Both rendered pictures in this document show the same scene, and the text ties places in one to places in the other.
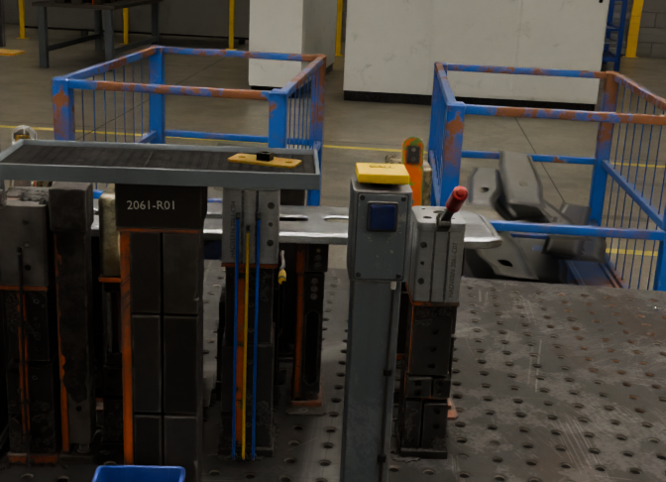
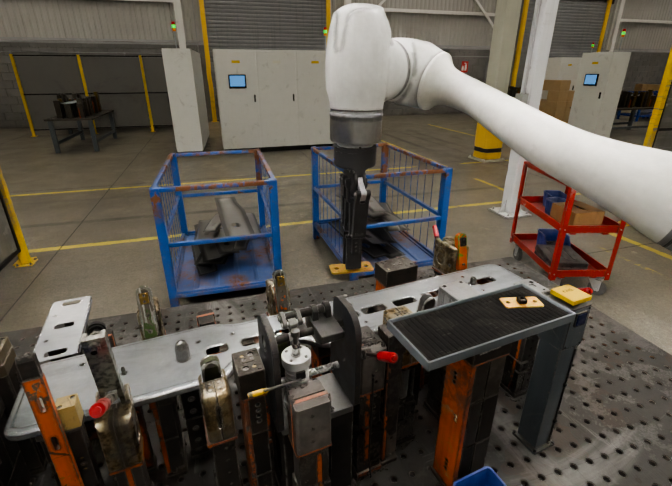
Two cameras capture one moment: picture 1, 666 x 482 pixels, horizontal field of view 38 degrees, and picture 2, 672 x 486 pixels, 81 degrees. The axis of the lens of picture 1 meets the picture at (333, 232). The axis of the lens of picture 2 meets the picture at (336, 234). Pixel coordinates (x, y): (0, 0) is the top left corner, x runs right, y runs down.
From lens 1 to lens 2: 0.95 m
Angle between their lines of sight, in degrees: 20
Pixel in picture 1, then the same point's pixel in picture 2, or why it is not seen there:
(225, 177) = (539, 328)
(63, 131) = (159, 215)
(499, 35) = (290, 117)
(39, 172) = (455, 357)
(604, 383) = not seen: hidden behind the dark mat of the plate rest
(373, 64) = (236, 136)
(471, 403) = not seen: hidden behind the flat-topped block
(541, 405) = not seen: hidden behind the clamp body
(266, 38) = (182, 128)
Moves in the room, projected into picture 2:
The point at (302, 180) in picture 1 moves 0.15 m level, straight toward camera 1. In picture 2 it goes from (569, 318) to (647, 365)
